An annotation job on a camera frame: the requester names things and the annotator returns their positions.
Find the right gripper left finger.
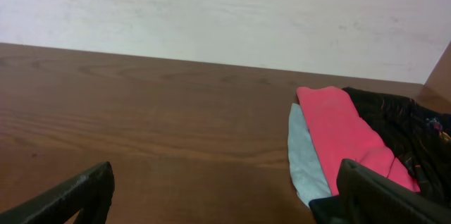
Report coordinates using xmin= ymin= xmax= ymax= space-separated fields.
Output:
xmin=1 ymin=161 xmax=115 ymax=224

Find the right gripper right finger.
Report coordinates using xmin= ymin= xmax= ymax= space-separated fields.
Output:
xmin=337 ymin=159 xmax=450 ymax=224

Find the light blue garment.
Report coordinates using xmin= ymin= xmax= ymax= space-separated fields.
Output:
xmin=288 ymin=104 xmax=332 ymax=206

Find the red garment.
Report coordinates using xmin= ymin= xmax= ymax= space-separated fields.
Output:
xmin=297 ymin=87 xmax=419 ymax=196

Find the black printed shirt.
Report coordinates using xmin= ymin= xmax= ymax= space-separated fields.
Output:
xmin=308 ymin=86 xmax=451 ymax=224

